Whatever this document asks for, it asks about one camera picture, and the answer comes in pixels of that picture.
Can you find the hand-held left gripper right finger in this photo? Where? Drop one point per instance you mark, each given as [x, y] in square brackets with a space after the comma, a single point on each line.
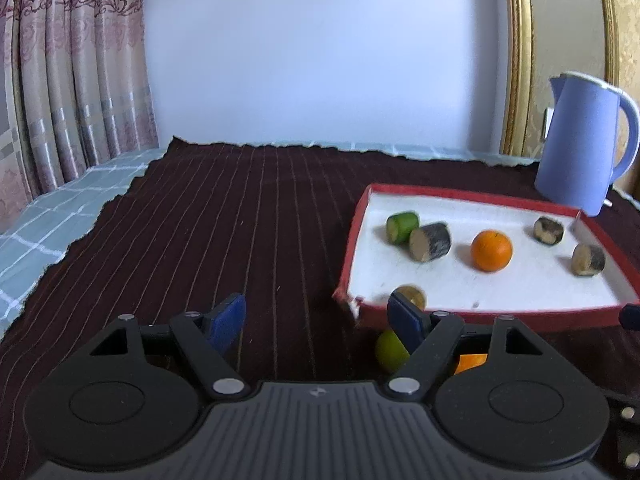
[404, 322]

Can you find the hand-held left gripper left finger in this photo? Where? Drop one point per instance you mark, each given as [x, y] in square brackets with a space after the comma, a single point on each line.
[227, 321]

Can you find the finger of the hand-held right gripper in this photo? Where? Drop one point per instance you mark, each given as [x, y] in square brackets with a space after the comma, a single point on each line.
[631, 317]
[625, 425]

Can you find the yellow round toy piece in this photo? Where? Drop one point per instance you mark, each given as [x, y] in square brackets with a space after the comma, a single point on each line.
[411, 294]

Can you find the lime green toy ball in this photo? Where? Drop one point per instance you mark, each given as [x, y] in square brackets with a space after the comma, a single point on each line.
[390, 351]

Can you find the dark wooden cylinder piece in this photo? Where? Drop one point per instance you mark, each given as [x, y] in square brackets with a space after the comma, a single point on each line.
[431, 242]
[588, 260]

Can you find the orange toy slice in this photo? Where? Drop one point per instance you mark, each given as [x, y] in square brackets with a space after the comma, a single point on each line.
[470, 363]

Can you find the green toy cylinder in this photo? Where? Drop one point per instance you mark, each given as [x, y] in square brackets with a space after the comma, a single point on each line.
[400, 228]

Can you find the red cardboard box tray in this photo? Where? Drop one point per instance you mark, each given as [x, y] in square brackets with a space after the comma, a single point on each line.
[525, 280]

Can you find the orange toy ball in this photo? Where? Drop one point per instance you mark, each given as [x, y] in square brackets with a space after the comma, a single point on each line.
[491, 251]

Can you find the dark spotted wooden piece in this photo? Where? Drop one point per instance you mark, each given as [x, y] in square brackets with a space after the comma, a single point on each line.
[548, 230]

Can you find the dark red striped cloth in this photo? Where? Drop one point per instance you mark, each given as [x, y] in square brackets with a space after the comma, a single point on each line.
[225, 220]

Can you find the blue electric kettle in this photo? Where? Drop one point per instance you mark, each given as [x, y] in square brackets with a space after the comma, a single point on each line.
[580, 150]

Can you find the pink patterned curtain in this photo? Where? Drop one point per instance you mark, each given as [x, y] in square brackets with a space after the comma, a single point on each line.
[75, 70]

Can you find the white wall socket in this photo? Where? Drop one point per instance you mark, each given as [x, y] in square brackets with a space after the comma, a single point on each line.
[548, 122]

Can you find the gold framed wall panel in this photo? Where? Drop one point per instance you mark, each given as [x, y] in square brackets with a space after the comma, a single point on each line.
[517, 60]

